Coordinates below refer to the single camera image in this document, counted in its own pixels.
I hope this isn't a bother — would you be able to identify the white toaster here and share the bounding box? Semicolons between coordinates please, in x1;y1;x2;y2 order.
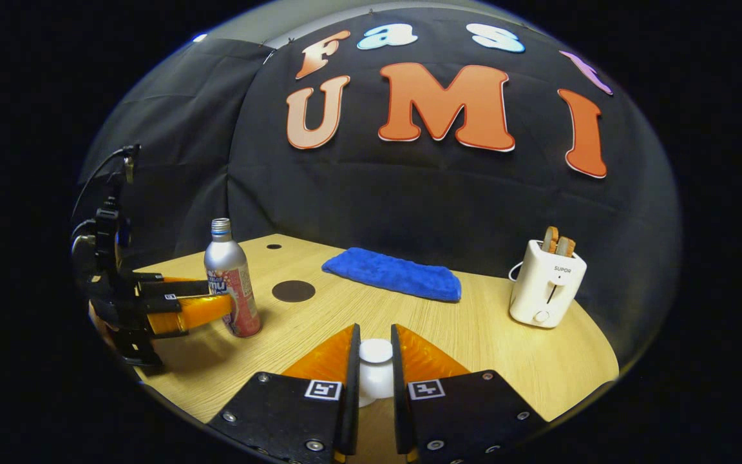
509;240;587;329

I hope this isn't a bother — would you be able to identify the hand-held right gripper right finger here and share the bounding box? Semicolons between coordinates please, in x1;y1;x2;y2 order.
390;324;549;464

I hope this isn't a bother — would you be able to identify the silver water bottle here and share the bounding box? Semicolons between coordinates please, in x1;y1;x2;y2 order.
204;218;262;338

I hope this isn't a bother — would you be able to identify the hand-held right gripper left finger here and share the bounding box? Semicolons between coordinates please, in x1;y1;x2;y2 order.
207;324;362;464

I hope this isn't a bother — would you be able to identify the blue towel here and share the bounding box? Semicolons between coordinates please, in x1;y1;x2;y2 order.
321;247;462;302

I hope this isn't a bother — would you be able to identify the dark round coaster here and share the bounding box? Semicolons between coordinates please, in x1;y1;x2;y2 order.
272;280;316;303

